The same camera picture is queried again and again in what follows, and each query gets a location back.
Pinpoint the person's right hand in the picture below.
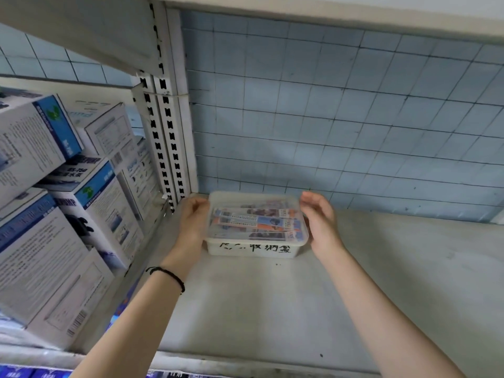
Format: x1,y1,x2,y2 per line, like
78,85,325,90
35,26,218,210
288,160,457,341
299,191,350,266

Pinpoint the person's left hand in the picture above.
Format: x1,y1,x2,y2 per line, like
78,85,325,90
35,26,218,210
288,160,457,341
161,195,211,277

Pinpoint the clear plastic lidded container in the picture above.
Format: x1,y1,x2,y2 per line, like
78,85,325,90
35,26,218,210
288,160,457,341
203,191,310,259

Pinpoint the person's right forearm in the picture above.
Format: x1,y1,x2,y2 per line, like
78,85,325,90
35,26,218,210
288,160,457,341
320,248,468,378

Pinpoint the person's left forearm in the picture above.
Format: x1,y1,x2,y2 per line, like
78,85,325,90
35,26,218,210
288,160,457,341
69,265,197,378

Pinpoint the orange blue printed packet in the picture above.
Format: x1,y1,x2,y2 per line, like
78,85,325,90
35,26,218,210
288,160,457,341
211,217,305,229
209,229,302,241
213,208,305,219

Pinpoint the white slotted shelf upright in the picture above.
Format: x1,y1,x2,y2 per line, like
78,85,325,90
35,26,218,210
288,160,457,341
131,0,198,214

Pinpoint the stack of white blue boxes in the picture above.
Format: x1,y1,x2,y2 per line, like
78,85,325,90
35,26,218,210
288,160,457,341
0,87,164,351

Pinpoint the white metal overhead shelf board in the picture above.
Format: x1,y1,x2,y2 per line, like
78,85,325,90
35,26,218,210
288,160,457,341
0,0,504,77

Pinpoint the row of blue packets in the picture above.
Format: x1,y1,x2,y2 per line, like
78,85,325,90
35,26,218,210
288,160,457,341
0,363,73,378

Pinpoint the black hair tie wristband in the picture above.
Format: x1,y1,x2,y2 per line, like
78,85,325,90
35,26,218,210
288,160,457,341
145,266,186,294

